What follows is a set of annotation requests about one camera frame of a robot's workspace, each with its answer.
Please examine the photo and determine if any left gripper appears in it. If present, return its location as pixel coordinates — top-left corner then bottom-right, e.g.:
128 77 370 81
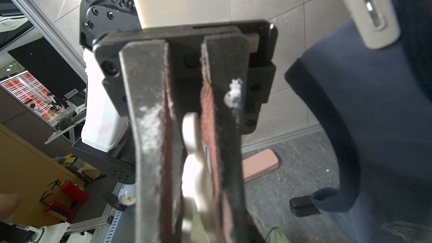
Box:
92 20 278 243

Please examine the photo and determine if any white clothespin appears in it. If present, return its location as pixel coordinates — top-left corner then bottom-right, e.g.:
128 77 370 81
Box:
182 112 220 243
344 0 401 50

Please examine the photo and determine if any green tank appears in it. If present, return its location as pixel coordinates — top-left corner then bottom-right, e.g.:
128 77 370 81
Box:
265 227 291 243

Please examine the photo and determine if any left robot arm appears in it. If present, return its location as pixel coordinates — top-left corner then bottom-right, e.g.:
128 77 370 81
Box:
74 0 278 243

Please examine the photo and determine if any navy blue tank top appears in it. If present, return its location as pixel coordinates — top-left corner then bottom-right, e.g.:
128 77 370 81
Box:
285 0 432 243

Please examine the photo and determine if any pink rectangular block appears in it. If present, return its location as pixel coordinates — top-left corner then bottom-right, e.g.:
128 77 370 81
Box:
241 149 280 183

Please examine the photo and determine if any black clothes rack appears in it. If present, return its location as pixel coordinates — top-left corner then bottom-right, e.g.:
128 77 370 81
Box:
289 196 321 217

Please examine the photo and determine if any white clothespin on rack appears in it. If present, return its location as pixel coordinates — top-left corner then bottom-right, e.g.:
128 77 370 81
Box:
344 0 401 50

